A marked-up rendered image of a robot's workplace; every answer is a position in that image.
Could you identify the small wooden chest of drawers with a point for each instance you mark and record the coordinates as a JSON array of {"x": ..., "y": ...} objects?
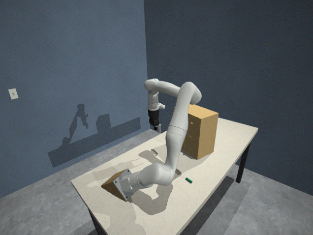
[{"x": 207, "y": 131}]

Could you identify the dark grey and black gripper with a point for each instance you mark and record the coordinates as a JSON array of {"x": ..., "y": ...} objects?
[{"x": 153, "y": 112}]

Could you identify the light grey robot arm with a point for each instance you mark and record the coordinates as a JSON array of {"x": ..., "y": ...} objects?
[{"x": 157, "y": 173}]

